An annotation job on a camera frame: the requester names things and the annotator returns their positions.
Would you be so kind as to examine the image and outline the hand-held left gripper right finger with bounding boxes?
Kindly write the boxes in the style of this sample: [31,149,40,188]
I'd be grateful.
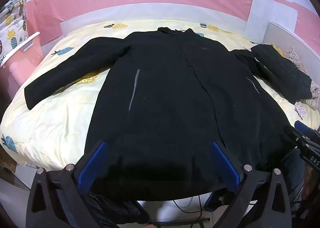
[209,140,295,228]

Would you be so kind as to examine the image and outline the pink cabinet with white rail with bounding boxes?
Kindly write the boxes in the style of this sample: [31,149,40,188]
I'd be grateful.
[0,31,43,86]

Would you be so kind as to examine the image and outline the cardboard box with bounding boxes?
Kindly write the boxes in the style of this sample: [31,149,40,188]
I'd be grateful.
[0,146,18,169]

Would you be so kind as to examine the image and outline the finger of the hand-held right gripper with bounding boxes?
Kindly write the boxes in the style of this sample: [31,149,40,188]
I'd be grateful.
[294,120,320,144]

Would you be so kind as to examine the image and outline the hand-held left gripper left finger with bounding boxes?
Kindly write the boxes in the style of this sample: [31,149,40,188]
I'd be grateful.
[26,140,110,228]

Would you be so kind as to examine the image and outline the white headboard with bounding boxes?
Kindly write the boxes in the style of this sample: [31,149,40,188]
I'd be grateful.
[267,21,320,88]

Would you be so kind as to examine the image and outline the black cable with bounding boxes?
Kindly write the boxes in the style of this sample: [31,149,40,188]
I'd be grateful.
[172,193,203,220]

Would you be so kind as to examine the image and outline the person's jeans leg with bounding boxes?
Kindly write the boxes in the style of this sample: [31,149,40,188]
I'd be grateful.
[282,148,307,195]

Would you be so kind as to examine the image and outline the yellow pineapple bed sheet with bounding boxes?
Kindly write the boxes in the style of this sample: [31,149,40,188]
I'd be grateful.
[0,19,320,171]

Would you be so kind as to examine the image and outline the black quilted garment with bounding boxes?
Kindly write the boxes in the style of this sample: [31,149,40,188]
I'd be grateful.
[250,44,313,104]

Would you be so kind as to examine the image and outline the black hooded jacket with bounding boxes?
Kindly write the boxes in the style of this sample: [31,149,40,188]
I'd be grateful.
[24,27,298,197]

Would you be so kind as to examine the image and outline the pineapple print quilt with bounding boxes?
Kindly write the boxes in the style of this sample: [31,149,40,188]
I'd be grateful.
[0,0,28,66]

